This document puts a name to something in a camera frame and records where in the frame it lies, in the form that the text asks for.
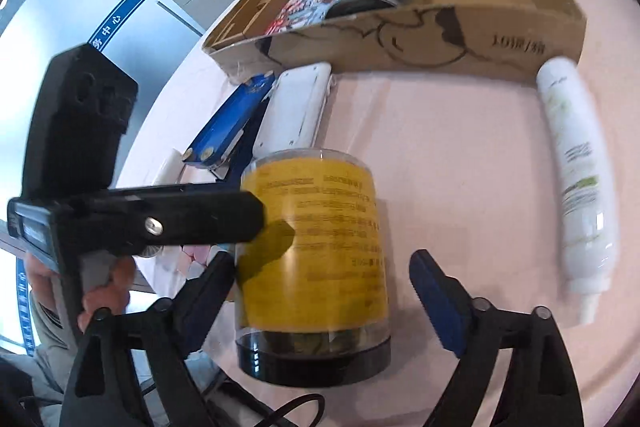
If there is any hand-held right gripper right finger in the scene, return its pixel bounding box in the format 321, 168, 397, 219
409, 249, 586, 427

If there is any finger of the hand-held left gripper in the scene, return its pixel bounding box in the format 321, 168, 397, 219
75, 185, 266, 258

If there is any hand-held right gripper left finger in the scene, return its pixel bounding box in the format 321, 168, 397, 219
59, 251, 238, 427

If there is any pastel puzzle cube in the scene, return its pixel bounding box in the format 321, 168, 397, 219
177, 244, 221, 280

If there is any blue snack packet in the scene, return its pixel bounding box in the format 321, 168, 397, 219
181, 72, 278, 182

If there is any yellow label jar black lid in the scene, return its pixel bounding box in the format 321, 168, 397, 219
235, 148, 392, 389

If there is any white handheld fan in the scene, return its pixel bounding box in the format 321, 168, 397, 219
251, 62, 333, 160

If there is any white pink packet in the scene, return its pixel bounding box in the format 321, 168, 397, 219
536, 56, 621, 327

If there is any brown cardboard box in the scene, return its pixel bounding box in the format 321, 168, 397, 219
201, 0, 588, 84

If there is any person's left forearm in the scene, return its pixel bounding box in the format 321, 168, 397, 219
0, 292, 83, 408

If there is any person's left hand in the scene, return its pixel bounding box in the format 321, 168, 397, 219
25, 252, 137, 334

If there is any white plastic object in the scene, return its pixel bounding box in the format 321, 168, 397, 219
150, 148, 184, 186

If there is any colourful printed packet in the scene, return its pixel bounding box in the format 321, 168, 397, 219
265, 0, 351, 40

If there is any black cable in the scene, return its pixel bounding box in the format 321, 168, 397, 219
190, 367, 326, 427

